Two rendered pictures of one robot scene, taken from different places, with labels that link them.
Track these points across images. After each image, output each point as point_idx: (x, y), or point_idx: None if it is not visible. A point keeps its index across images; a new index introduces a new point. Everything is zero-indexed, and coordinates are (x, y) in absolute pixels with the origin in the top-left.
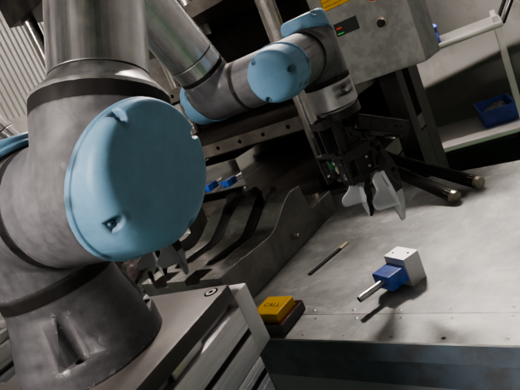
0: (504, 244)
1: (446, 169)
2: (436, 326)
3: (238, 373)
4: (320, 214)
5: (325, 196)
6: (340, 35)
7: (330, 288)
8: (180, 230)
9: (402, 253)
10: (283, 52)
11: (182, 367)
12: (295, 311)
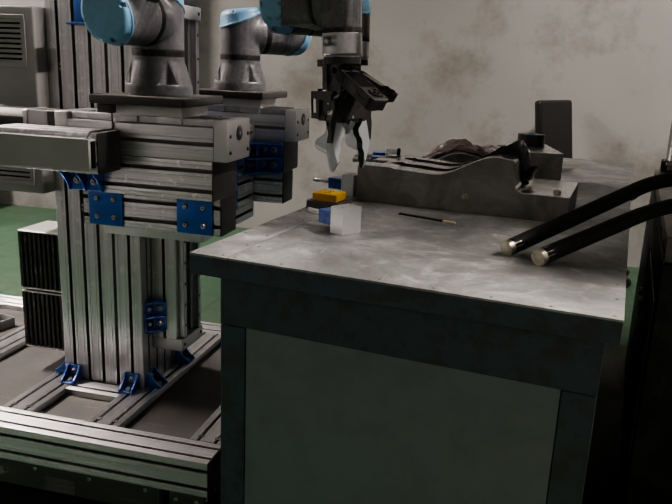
0: (367, 255)
1: (574, 234)
2: (262, 232)
3: (190, 154)
4: (529, 208)
5: (555, 197)
6: None
7: (364, 217)
8: (104, 38)
9: (343, 206)
10: None
11: (162, 122)
12: (325, 203)
